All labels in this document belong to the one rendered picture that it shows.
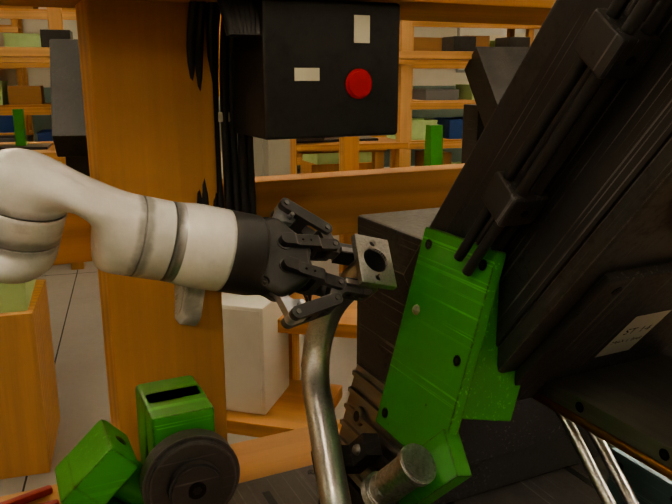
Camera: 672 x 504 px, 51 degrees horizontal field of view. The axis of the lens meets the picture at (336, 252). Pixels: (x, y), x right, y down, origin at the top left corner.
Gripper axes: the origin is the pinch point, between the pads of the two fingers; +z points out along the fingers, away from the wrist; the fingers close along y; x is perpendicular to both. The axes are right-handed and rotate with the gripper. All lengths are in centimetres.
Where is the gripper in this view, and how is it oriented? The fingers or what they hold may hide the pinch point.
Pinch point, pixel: (354, 272)
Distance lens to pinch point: 70.5
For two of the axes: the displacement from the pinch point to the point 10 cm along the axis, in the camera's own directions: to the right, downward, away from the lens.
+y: -1.3, -8.5, 5.1
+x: -4.8, 5.0, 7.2
